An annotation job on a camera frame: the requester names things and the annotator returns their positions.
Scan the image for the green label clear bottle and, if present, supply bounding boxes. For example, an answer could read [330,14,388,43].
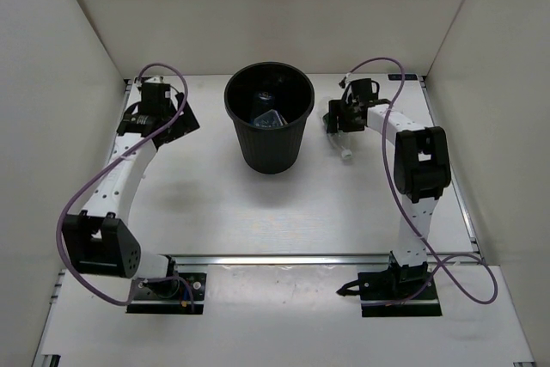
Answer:
[321,113,353,161]

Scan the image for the blue label water bottle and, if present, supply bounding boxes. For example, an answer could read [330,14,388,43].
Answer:
[250,91,286,128]

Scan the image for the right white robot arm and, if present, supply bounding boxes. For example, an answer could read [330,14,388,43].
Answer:
[323,78,451,298]

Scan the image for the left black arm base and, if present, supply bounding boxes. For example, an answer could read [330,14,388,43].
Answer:
[126,272,207,315]

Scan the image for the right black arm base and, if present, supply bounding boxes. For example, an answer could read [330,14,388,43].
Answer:
[336,262,443,318]

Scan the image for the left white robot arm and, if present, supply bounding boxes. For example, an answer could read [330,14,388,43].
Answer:
[61,76,199,298]

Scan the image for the black ribbed plastic bin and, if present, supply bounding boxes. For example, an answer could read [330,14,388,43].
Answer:
[224,62,315,174]

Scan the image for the blue table label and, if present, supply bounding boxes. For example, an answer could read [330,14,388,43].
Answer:
[388,73,418,82]

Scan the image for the aluminium table rail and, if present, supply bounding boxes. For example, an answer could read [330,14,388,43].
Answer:
[162,253,478,266]

